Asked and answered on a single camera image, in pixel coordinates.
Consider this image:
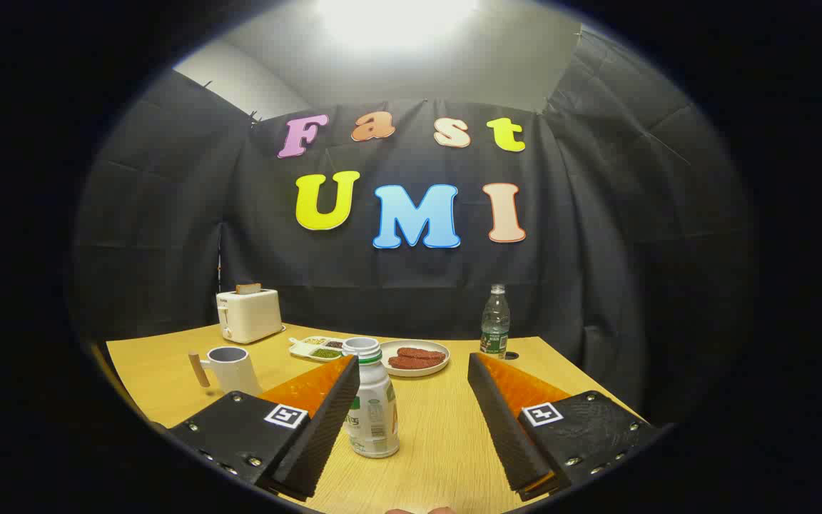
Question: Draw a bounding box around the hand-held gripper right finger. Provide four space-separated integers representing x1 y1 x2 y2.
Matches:
468 352 661 502

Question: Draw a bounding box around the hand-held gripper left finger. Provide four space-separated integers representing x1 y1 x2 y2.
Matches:
167 355 360 502

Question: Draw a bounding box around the white juice bottle green ring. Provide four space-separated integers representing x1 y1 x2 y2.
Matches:
342 337 400 458

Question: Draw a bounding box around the white cup wooden handle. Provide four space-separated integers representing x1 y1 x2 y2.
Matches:
188 346 263 397

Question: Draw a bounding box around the clear plastic water bottle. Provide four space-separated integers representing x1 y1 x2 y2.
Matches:
480 284 511 359

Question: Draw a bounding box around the wooden table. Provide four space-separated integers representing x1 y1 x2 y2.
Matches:
106 323 647 514

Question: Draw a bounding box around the white divided bean dish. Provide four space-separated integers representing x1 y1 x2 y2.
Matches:
288 336 346 363

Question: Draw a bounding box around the white round plate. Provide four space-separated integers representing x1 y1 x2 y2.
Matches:
380 339 451 378

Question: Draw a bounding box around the cream toaster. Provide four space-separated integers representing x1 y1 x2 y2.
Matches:
215 288 285 345

